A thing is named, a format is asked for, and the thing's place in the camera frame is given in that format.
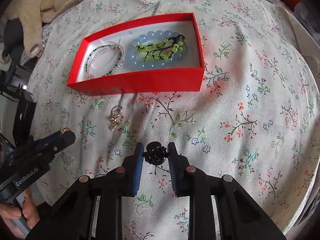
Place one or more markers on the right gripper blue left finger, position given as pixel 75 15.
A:
pixel 91 207

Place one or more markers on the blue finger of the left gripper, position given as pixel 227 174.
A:
pixel 52 140
pixel 48 147

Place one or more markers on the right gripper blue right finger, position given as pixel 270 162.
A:
pixel 239 216

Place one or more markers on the black hair claw clip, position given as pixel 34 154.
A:
pixel 155 153

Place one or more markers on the person's left hand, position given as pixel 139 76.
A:
pixel 9 213

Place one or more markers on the black iQOO box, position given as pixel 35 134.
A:
pixel 24 113

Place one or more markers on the gold silver earring cluster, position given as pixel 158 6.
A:
pixel 114 117

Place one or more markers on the floral bed sheet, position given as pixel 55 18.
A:
pixel 256 116

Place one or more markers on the beige fleece jacket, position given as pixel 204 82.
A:
pixel 34 13

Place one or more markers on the red Ace box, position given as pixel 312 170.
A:
pixel 159 53

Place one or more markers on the crumpled white patterned cloth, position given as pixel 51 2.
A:
pixel 304 14

